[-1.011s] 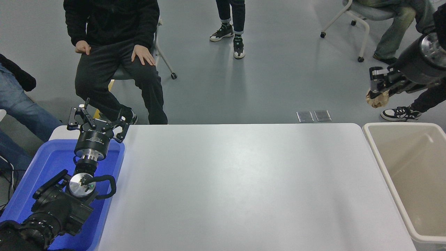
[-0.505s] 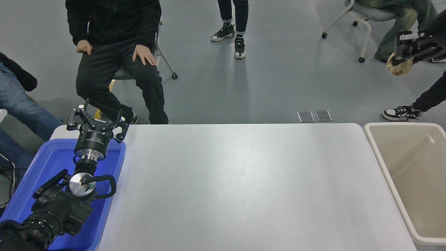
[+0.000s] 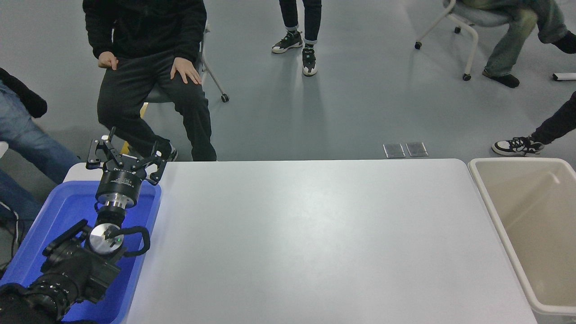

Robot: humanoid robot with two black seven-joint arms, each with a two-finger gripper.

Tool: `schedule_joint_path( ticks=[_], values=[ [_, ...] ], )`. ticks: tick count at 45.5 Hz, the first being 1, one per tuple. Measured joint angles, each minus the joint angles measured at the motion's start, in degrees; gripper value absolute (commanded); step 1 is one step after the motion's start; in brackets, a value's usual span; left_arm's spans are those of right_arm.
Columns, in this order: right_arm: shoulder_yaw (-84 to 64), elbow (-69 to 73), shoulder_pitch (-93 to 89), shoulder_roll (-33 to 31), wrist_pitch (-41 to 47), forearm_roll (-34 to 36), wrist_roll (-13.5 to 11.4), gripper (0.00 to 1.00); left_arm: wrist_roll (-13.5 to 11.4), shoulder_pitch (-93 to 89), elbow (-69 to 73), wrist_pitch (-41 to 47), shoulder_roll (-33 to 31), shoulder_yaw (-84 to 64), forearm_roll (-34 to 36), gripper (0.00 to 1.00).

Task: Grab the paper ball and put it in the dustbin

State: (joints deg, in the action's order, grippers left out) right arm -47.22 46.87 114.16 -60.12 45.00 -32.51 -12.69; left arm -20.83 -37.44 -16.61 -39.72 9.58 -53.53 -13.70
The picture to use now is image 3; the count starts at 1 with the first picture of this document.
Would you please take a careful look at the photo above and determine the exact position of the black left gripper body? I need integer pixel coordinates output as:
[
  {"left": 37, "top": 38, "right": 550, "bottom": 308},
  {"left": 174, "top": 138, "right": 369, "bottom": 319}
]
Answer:
[{"left": 96, "top": 154, "right": 148, "bottom": 199}]

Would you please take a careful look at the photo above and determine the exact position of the seated person's right hand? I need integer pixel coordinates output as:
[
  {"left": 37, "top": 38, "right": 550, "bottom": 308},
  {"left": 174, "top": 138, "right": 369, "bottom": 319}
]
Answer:
[{"left": 98, "top": 51, "right": 118, "bottom": 71}]

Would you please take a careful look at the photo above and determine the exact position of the seated person's left hand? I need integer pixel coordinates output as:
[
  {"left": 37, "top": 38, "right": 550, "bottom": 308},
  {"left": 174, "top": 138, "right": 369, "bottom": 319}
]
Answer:
[{"left": 170, "top": 57, "right": 202, "bottom": 85}]

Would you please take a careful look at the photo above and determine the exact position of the blue plastic tray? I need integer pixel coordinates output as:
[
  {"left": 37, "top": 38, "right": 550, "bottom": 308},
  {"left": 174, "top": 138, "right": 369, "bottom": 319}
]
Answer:
[{"left": 0, "top": 179, "right": 162, "bottom": 324}]

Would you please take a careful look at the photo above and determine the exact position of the grey wheeled chair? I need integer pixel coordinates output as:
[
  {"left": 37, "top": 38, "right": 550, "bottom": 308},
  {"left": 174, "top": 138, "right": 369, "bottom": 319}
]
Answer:
[{"left": 144, "top": 25, "right": 230, "bottom": 104}]

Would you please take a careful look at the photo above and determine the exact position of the seated person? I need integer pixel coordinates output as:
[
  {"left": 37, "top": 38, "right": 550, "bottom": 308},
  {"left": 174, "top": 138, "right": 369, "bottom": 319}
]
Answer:
[
  {"left": 82, "top": 0, "right": 217, "bottom": 162},
  {"left": 459, "top": 0, "right": 576, "bottom": 88}
]

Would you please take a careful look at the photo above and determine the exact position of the white-framed wheeled chair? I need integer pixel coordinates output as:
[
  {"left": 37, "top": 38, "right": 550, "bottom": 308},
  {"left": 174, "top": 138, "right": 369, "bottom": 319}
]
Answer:
[{"left": 414, "top": 0, "right": 511, "bottom": 81}]

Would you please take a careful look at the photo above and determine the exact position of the large pale bin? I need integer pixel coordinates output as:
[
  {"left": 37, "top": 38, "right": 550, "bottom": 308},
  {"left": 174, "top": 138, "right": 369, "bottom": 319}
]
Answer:
[{"left": 467, "top": 157, "right": 576, "bottom": 324}]

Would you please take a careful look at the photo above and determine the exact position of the thin black cable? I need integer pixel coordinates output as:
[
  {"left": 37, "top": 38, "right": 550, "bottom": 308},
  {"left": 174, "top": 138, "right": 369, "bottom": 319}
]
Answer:
[{"left": 0, "top": 198, "right": 21, "bottom": 270}]

